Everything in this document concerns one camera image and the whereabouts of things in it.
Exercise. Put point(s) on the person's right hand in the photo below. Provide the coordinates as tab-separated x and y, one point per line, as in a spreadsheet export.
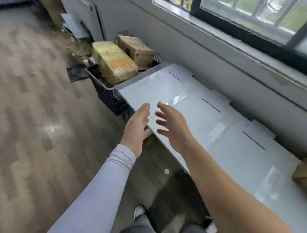
176	130

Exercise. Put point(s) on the person's left hand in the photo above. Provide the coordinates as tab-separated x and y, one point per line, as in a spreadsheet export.
134	129

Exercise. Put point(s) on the person's right middle finger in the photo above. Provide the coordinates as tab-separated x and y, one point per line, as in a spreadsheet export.
161	114

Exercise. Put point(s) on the person's left thumb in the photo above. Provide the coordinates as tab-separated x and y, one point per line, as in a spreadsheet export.
147	132

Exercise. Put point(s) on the person's right thumb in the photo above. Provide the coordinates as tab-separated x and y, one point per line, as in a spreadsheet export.
163	132

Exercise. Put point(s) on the person's left forearm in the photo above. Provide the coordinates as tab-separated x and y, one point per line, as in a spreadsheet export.
100	192

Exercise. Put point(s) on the person's right forearm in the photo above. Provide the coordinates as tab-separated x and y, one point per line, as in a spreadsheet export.
230	192

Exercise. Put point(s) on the white flat cardboard sheet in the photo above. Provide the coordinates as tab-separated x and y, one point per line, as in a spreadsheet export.
215	134

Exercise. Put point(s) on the black plastic crate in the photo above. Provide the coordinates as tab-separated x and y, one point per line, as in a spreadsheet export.
108	94

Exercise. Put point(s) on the metal floor grille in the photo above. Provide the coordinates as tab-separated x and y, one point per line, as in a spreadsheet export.
160	58

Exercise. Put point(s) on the brown wrapped cardboard bundle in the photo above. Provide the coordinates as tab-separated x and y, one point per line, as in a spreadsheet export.
136	50

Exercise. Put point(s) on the yellow green wrapped bundle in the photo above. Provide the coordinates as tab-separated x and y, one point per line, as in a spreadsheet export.
112	62

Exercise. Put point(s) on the person's left white shoe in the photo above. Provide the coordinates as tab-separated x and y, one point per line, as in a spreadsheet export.
139	211

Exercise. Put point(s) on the person's white shoe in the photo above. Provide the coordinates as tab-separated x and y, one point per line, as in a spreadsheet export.
139	211
211	225

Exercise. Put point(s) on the grey window sill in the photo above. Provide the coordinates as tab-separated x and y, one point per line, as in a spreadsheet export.
215	45

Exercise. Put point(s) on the black plastic bag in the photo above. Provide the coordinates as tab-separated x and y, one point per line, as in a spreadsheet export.
78	72

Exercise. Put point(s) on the person's left leg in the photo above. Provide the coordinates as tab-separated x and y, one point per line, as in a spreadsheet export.
138	224

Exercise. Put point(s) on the person's leg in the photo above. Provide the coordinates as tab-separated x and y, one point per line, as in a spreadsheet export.
138	224
191	228

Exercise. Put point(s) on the person's right leg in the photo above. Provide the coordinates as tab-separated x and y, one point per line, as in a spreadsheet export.
191	228

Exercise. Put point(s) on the person's right white shoe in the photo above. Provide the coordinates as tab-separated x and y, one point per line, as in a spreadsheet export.
211	225

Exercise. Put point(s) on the pile of brown debris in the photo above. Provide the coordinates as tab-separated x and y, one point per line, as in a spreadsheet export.
79	48

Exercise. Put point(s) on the stack of grey sheets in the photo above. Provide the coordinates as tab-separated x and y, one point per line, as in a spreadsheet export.
74	25

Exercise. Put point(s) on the black framed window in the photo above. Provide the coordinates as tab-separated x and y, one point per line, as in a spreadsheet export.
239	16

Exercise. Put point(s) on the white leaning panel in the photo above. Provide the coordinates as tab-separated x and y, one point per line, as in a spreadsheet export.
84	12

